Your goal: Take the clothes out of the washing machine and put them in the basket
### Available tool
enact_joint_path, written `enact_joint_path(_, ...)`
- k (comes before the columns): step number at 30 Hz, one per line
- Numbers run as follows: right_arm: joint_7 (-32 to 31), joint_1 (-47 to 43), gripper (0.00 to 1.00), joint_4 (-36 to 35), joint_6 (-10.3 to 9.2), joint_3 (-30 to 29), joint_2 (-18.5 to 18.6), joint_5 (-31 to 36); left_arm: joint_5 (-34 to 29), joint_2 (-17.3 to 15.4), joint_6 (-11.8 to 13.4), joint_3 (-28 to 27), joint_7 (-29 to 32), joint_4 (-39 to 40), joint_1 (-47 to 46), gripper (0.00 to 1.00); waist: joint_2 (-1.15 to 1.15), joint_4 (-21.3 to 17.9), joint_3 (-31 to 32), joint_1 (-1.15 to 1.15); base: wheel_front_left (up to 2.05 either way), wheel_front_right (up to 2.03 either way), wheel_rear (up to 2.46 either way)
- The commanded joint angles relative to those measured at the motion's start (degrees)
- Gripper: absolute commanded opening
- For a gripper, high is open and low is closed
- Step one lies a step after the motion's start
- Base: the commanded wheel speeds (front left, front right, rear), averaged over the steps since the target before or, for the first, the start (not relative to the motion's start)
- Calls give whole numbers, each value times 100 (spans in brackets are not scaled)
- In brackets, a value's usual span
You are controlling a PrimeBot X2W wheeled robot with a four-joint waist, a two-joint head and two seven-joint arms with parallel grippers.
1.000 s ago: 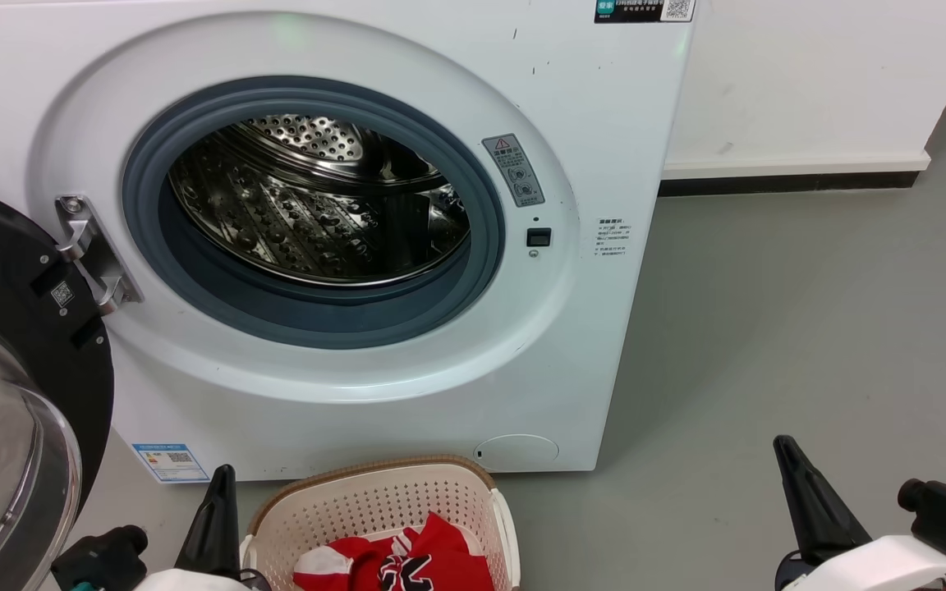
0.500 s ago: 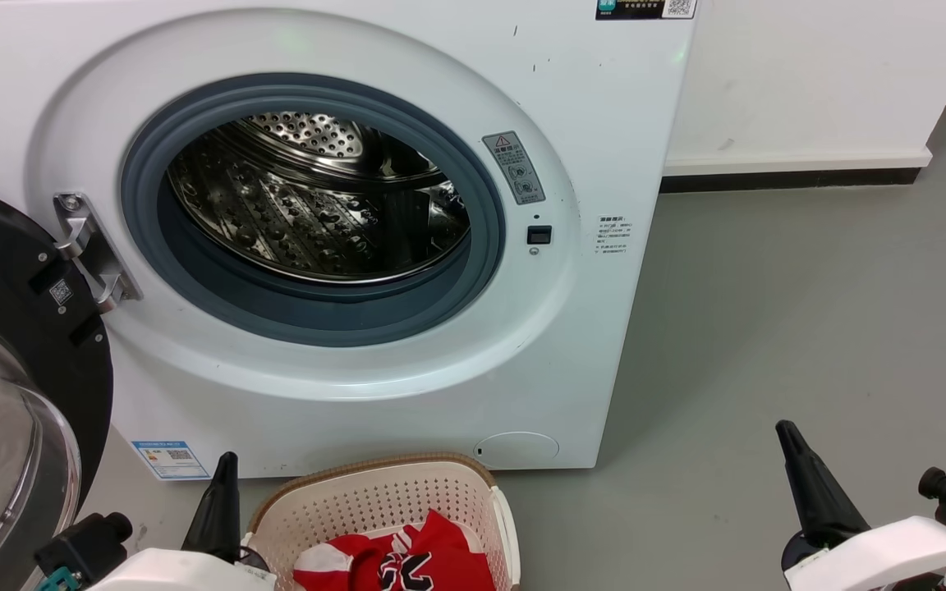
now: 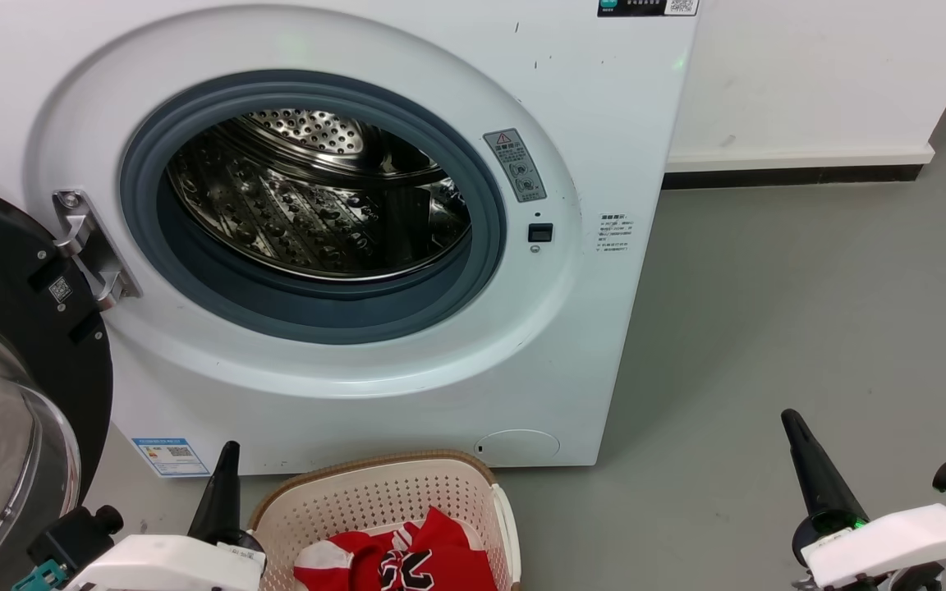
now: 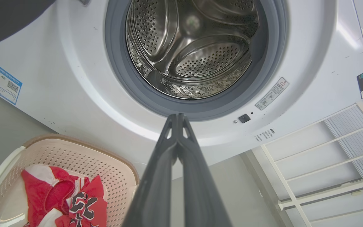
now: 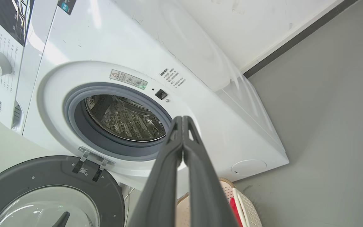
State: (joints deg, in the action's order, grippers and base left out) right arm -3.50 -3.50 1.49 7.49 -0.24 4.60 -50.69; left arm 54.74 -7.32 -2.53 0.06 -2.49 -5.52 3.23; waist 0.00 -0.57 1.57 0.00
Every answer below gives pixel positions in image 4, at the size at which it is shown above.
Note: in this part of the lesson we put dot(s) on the grey rubber door gasket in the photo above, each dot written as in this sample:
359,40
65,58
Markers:
118,63

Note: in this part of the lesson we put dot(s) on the black door latch socket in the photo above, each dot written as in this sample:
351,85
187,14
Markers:
244,118

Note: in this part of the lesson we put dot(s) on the cream perforated laundry basket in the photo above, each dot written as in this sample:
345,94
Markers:
112,176

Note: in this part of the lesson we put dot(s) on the red and white jersey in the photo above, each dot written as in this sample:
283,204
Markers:
87,205

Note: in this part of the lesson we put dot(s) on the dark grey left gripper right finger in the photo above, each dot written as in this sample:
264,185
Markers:
200,189

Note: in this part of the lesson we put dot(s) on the stainless steel washing machine drum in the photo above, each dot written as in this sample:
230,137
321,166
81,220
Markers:
194,56

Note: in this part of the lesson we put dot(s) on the white front-load washing machine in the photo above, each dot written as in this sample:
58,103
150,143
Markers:
58,94

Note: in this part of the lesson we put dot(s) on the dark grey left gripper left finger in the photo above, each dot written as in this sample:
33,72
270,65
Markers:
156,186

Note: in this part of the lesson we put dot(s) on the blue energy label sticker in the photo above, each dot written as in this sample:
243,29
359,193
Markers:
6,84

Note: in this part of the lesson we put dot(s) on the white warning sticker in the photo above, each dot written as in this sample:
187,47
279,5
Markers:
272,93

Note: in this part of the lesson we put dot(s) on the dark washer door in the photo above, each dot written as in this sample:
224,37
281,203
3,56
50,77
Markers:
8,19

